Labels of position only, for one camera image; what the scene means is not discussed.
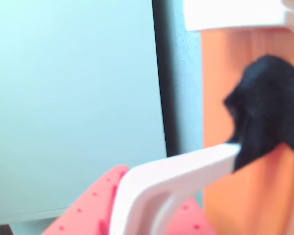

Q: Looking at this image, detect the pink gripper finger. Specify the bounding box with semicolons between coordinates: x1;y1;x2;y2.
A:
43;165;129;235
166;197;218;235

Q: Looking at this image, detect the white box lid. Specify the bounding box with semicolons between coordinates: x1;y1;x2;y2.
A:
183;0;294;34

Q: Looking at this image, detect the black cloth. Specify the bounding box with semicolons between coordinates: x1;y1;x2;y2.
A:
222;55;294;173

